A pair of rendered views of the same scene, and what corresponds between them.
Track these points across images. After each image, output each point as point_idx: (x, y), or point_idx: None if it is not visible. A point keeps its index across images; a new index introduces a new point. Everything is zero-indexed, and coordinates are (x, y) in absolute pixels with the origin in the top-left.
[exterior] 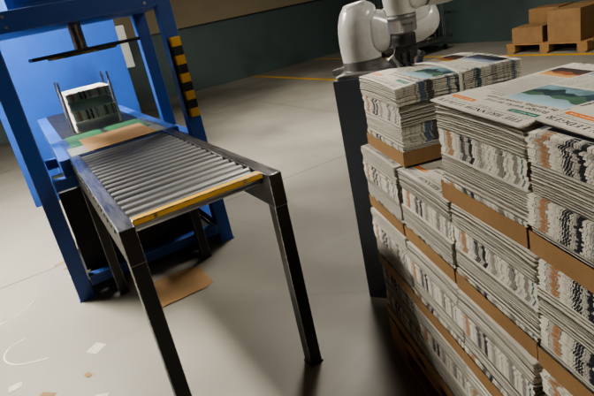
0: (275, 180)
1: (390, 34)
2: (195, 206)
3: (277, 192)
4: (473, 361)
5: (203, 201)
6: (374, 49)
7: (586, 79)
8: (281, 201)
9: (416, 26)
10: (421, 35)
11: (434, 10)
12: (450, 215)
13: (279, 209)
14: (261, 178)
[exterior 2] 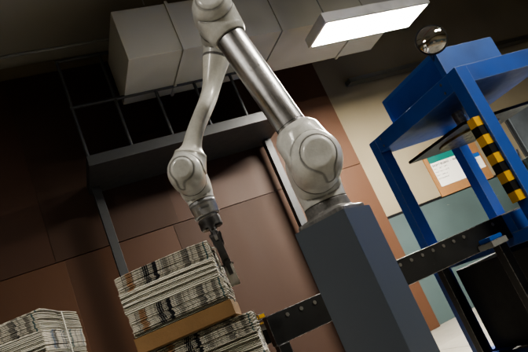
0: (265, 324)
1: (296, 185)
2: (262, 327)
3: (269, 334)
4: None
5: (263, 325)
6: (302, 200)
7: None
8: (273, 343)
9: (198, 214)
10: (304, 182)
11: (293, 152)
12: None
13: (276, 349)
14: (258, 319)
